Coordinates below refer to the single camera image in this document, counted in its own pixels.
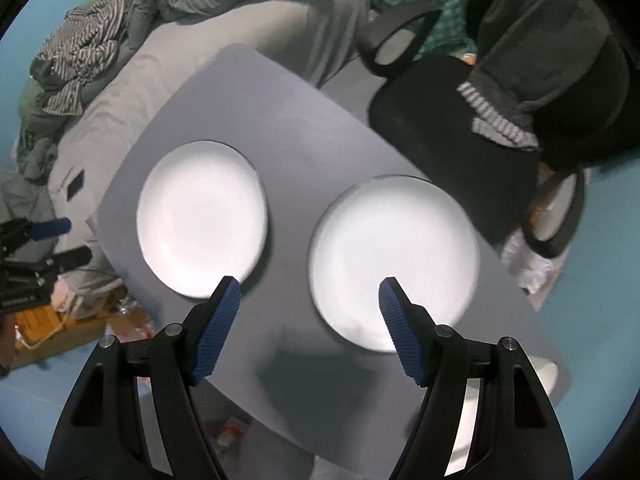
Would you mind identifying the white plate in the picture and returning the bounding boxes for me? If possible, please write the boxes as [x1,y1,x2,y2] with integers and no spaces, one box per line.
[308,174,480,353]
[136,141,268,299]

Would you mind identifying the white bowl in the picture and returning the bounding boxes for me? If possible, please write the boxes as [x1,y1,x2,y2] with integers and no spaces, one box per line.
[445,352,562,479]

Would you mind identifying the white plastic bag on floor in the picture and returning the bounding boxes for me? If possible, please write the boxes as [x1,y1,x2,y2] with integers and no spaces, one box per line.
[500,231,563,296]

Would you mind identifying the striped black white garment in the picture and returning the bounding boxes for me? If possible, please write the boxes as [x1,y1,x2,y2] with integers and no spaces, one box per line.
[29,0,126,116]

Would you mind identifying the black office chair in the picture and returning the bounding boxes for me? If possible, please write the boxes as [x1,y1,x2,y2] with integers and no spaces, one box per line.
[358,0,639,259]

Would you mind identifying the grey bed mattress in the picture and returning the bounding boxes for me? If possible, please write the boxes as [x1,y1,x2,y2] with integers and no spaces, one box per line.
[47,0,369,298]

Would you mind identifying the dark grey hooded sweater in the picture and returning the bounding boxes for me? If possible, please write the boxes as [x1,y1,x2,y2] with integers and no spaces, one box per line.
[457,0,611,151]

